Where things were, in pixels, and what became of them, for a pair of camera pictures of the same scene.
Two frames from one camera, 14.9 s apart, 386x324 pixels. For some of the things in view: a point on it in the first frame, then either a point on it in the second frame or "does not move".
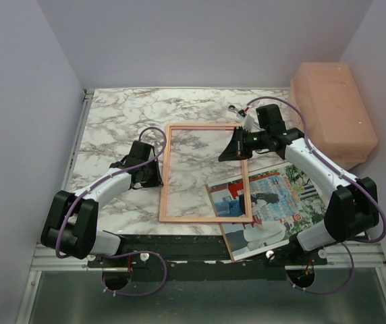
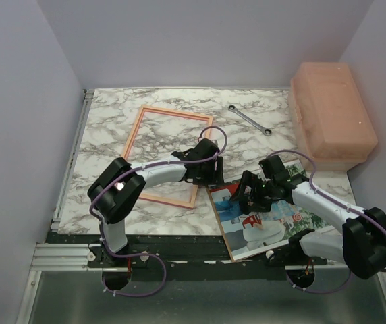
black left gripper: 158,179 -> 216,177
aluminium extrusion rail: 45,258 does not move
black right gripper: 236,149 -> 246,179
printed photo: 285,202 does not move
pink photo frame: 246,208 -> 133,135
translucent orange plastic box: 337,120 does not move
